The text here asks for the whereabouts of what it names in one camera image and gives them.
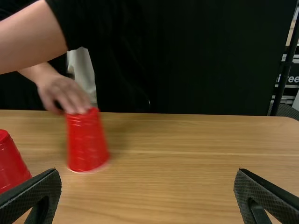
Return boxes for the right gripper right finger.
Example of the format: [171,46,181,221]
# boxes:
[234,168,299,224]

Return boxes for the red cup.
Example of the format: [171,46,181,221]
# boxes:
[0,129,33,194]
[66,107,111,174]

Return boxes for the person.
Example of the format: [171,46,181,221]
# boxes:
[0,0,155,115]

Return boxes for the black equipment case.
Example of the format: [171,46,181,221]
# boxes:
[270,54,299,105]

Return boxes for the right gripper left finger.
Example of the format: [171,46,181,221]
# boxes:
[0,168,62,224]

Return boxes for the black stand pole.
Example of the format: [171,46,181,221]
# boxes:
[267,30,299,117]

